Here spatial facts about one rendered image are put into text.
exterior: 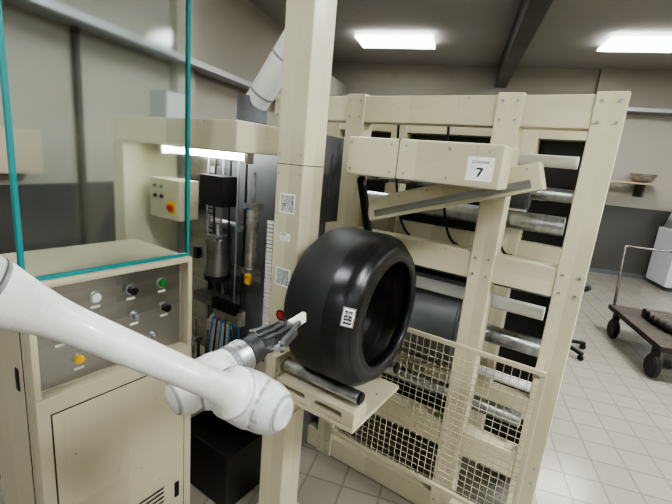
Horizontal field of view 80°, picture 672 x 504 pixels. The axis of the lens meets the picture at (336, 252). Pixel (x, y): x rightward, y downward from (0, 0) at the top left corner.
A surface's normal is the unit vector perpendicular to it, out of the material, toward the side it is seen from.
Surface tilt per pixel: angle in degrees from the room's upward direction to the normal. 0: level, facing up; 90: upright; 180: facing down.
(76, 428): 90
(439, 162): 90
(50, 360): 90
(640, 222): 90
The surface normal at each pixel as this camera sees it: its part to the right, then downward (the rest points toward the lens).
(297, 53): -0.56, 0.14
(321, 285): -0.46, -0.32
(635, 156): -0.29, 0.19
